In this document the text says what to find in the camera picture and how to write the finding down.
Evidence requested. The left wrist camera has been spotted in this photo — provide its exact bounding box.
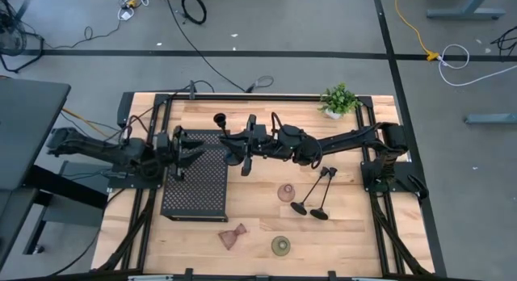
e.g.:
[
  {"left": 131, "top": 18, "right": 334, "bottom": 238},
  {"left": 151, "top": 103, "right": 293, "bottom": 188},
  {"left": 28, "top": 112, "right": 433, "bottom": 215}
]
[{"left": 155, "top": 132, "right": 171, "bottom": 153}]

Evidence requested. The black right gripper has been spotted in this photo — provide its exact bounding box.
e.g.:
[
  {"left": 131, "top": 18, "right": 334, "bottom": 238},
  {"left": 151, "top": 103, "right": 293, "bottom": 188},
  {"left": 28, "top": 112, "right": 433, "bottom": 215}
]
[{"left": 219, "top": 115, "right": 270, "bottom": 178}]

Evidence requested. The grey table leg base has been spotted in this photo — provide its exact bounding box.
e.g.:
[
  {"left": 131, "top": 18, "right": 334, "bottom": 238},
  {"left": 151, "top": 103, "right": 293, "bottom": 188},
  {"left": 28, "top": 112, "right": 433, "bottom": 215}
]
[{"left": 427, "top": 0, "right": 506, "bottom": 20}]

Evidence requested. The green ribbed glass candle holder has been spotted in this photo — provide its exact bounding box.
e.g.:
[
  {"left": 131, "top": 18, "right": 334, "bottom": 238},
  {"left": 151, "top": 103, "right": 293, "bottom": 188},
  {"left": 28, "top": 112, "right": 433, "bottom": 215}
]
[{"left": 271, "top": 235, "right": 292, "bottom": 257}]

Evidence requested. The black aluminium table frame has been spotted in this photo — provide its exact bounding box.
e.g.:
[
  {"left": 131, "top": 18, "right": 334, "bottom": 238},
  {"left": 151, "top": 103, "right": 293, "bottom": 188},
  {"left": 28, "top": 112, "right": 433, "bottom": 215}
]
[{"left": 96, "top": 90, "right": 435, "bottom": 281}]

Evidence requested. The grey cable loop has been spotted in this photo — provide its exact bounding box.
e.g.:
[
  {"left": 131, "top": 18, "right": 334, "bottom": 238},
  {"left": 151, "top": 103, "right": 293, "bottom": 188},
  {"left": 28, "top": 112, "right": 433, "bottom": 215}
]
[{"left": 245, "top": 74, "right": 275, "bottom": 94}]

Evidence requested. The dark grey desk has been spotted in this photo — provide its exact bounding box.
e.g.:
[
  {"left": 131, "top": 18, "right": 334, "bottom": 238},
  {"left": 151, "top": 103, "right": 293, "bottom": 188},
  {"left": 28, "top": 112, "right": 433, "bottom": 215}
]
[{"left": 0, "top": 76, "right": 109, "bottom": 270}]

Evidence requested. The grey table foot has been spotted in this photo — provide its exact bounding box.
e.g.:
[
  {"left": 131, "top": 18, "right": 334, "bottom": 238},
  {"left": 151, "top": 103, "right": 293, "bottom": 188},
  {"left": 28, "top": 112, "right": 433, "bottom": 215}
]
[{"left": 463, "top": 113, "right": 517, "bottom": 125}]

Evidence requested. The small green potted plant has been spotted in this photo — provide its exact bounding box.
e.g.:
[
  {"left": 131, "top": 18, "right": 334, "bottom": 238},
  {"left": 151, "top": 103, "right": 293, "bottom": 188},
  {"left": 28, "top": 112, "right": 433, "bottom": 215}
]
[{"left": 317, "top": 82, "right": 363, "bottom": 121}]

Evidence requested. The white floor cable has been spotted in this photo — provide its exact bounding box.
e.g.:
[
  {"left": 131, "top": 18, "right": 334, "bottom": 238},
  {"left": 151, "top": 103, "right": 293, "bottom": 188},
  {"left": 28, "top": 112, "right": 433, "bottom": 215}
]
[{"left": 438, "top": 44, "right": 517, "bottom": 87}]

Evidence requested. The orange cable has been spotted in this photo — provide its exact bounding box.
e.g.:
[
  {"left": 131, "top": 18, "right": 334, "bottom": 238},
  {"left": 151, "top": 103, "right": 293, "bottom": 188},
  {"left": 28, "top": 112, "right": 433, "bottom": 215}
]
[{"left": 61, "top": 107, "right": 109, "bottom": 138}]

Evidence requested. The black cable bundle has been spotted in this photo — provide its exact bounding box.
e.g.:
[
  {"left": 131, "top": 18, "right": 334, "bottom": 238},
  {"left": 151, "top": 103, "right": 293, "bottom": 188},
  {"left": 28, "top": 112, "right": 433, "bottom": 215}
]
[{"left": 490, "top": 25, "right": 517, "bottom": 58}]

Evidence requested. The black perforated metal shelf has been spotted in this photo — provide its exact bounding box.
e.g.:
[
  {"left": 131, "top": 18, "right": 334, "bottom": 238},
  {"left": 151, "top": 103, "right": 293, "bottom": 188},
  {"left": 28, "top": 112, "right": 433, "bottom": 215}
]
[{"left": 160, "top": 129, "right": 231, "bottom": 223}]

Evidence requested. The tall black candlestick holder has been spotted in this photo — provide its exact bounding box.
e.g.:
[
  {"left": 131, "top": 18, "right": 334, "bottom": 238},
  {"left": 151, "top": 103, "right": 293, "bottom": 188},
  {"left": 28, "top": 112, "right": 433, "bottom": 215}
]
[
  {"left": 212, "top": 112, "right": 245, "bottom": 167},
  {"left": 289, "top": 166, "right": 330, "bottom": 216},
  {"left": 309, "top": 166, "right": 338, "bottom": 221}
]

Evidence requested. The yellow extension cable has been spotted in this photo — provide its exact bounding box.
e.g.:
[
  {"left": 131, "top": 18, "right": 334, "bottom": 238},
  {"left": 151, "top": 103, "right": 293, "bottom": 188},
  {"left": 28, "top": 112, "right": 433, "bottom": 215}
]
[{"left": 394, "top": 0, "right": 440, "bottom": 62}]

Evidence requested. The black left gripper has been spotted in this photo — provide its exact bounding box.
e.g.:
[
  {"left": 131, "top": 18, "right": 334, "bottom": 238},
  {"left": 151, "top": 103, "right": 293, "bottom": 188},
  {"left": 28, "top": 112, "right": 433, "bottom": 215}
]
[{"left": 153, "top": 125, "right": 206, "bottom": 182}]

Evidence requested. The coiled black cable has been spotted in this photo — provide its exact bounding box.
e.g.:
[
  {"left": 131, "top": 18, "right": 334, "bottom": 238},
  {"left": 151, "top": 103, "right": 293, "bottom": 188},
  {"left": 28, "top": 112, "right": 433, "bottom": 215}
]
[{"left": 180, "top": 0, "right": 208, "bottom": 26}]

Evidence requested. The long black floor cable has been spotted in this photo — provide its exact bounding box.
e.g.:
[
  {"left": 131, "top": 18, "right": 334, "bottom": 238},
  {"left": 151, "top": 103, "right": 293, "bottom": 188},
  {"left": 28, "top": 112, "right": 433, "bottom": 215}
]
[{"left": 163, "top": 0, "right": 248, "bottom": 93}]

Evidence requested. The pink ribbed glass candle holder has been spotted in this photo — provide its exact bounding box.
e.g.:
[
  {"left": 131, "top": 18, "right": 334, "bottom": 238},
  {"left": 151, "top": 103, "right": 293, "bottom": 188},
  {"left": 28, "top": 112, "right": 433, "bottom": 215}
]
[
  {"left": 276, "top": 183, "right": 296, "bottom": 203},
  {"left": 217, "top": 223, "right": 248, "bottom": 251}
]

